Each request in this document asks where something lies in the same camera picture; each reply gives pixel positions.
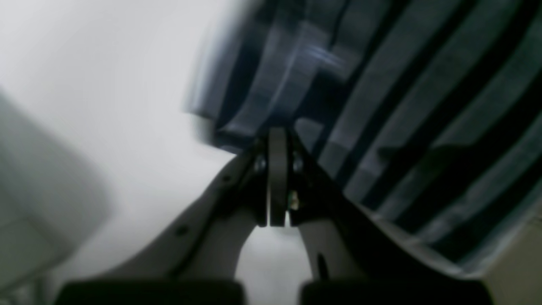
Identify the navy white striped t-shirt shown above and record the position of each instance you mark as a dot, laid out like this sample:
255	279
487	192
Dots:
424	114

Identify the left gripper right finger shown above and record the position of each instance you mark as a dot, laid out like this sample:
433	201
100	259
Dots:
353	261

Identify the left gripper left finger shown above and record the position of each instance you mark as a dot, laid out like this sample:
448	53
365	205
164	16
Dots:
193	261

